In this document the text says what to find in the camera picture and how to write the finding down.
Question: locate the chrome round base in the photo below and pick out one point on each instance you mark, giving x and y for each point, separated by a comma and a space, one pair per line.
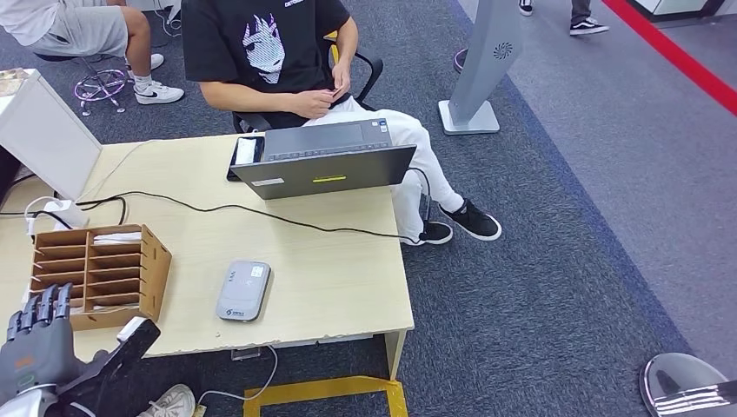
679, 380

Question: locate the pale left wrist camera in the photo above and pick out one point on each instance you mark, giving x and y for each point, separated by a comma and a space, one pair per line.
131, 329

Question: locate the chrome stool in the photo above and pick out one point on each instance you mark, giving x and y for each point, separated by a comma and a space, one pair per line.
101, 86

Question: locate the grey kiosk stand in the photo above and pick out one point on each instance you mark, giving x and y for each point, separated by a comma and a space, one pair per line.
489, 57

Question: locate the wooden card organizer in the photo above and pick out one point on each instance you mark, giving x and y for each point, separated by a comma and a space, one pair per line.
154, 276

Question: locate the black office chair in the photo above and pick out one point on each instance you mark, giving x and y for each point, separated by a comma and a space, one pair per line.
253, 122

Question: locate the white sneaker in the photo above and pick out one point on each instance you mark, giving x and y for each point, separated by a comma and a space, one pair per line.
173, 403

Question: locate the dark round stand base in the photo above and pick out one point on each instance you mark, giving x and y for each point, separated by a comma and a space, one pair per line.
459, 60

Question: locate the person's right hand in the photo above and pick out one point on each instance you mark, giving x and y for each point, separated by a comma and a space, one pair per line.
314, 103

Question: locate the grey card reader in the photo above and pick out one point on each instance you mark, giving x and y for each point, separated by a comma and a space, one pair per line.
243, 292

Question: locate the person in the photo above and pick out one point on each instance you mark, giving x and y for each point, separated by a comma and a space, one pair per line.
259, 52
86, 29
587, 26

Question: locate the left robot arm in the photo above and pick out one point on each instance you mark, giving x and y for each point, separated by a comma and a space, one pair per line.
23, 406

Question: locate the person's left hand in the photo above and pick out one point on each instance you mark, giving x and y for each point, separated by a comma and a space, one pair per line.
342, 78

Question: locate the black smartphone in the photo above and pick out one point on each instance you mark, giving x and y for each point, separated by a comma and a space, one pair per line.
245, 172

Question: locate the clear plastic bracket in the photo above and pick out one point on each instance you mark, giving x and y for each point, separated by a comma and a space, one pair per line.
246, 353

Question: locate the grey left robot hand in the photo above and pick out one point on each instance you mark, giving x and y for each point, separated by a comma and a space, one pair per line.
37, 357

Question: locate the white furniture base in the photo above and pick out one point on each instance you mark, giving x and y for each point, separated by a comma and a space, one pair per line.
668, 7

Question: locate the brown printed paper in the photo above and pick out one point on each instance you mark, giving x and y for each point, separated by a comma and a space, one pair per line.
12, 80

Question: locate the yellow floor tape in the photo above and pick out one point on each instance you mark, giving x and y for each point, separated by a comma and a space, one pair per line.
322, 387

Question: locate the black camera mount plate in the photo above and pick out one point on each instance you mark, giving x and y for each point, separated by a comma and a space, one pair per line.
115, 374

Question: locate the white card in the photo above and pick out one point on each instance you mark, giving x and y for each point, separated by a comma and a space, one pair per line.
118, 237

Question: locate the white cabinet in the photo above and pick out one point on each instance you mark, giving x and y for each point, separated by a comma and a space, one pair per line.
40, 132

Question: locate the grey laptop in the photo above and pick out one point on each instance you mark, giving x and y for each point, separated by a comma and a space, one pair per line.
322, 178

